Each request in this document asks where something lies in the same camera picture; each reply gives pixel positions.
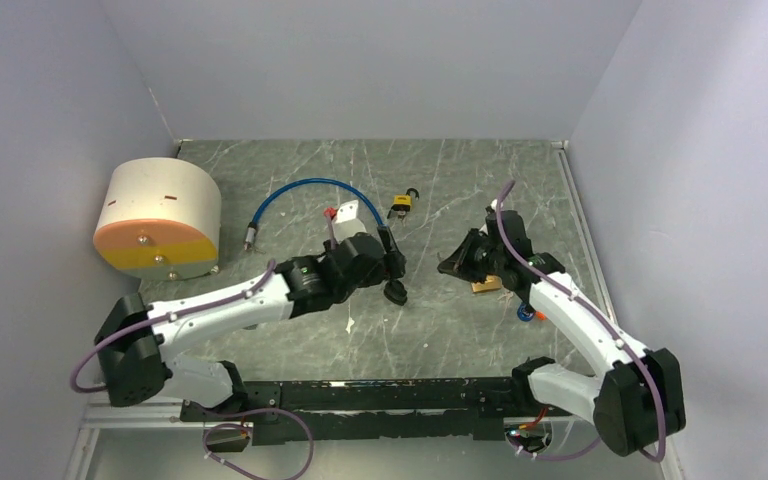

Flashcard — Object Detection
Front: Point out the blue cable lock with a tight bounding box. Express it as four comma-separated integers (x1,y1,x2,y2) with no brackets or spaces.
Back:
243,177,387,252

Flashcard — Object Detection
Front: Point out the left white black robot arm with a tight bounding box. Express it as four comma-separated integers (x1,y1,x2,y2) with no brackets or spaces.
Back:
94,227,407,420

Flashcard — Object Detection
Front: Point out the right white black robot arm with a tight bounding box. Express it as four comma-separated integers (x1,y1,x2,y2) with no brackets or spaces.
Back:
437,210,686,456

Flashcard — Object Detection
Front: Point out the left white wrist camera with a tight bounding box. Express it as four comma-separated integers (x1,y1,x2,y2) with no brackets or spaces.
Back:
323,200,367,246

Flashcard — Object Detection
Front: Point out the yellow black padlock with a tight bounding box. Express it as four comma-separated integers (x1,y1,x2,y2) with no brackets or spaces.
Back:
387,188,420,222

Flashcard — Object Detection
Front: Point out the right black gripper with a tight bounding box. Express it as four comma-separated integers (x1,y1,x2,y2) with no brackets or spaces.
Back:
440,227,505,284

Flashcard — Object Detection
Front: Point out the beige yellow cylinder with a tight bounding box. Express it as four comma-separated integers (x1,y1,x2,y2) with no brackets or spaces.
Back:
92,157,222,281

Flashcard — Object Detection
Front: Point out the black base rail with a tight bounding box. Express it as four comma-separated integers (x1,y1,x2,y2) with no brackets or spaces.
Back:
179,377,568,446

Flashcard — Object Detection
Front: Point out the brass padlock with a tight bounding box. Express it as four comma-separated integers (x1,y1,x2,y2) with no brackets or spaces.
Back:
471,275,503,294

